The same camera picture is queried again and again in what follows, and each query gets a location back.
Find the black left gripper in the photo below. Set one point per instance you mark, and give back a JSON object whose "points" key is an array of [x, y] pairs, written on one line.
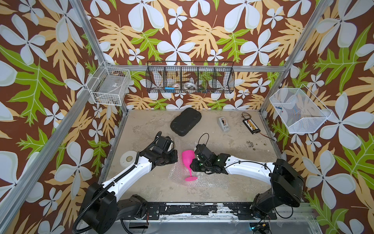
{"points": [[175, 156]]}

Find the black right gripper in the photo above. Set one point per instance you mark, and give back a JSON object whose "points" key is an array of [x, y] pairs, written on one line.
{"points": [[193, 165]]}

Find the pink plastic wine glass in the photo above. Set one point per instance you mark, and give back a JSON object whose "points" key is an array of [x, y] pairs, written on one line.
{"points": [[187, 158]]}

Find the clear bubble wrap sheet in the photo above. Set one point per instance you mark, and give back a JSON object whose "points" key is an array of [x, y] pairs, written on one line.
{"points": [[179, 173]]}

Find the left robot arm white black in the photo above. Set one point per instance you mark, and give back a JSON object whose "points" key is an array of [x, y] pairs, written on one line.
{"points": [[101, 207]]}

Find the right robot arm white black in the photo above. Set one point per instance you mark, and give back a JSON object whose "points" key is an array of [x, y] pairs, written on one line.
{"points": [[286, 185]]}

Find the white tape roll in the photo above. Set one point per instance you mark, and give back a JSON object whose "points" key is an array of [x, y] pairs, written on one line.
{"points": [[128, 159]]}

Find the grey white small device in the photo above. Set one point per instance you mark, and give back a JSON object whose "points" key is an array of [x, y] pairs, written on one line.
{"points": [[223, 124]]}

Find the black hard plastic case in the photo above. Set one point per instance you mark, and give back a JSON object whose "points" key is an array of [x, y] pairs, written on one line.
{"points": [[183, 123]]}

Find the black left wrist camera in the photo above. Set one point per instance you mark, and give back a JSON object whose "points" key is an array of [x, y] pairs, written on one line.
{"points": [[163, 144]]}

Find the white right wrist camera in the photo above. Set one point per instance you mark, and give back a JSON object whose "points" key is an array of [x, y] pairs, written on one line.
{"points": [[203, 153]]}

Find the black battery holder with wires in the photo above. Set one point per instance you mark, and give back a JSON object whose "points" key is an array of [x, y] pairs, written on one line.
{"points": [[251, 125]]}

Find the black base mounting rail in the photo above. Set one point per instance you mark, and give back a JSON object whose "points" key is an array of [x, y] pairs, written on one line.
{"points": [[231, 210]]}

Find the black wire basket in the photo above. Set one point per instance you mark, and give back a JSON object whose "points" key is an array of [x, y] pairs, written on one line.
{"points": [[189, 77]]}

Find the white wire basket left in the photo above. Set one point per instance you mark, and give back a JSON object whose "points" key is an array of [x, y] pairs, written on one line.
{"points": [[108, 85]]}

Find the white wire basket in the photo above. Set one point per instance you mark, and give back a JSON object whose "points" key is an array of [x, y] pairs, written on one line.
{"points": [[108, 85], [300, 110]]}

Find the white wire basket right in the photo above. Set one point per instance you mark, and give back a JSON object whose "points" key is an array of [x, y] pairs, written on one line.
{"points": [[300, 110]]}

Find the aluminium frame post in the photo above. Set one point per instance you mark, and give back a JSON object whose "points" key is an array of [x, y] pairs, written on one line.
{"points": [[88, 30]]}

